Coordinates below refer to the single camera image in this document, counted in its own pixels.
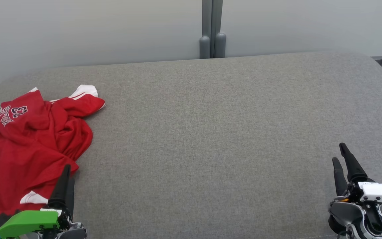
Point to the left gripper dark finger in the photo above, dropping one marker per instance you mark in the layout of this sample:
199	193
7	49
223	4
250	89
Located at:
61	189
71	199

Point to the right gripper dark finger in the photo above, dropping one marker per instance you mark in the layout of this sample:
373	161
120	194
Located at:
354	167
339	179

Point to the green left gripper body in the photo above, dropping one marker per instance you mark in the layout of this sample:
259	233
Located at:
31	220

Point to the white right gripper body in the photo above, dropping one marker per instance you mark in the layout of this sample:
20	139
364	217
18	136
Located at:
376	196

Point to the red shorts with number print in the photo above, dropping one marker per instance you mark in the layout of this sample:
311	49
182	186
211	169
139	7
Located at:
15	116

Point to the red shirt with white sleeves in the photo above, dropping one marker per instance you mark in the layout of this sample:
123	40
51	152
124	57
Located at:
81	103

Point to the grey partition post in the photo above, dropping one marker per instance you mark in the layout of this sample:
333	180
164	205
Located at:
212	30

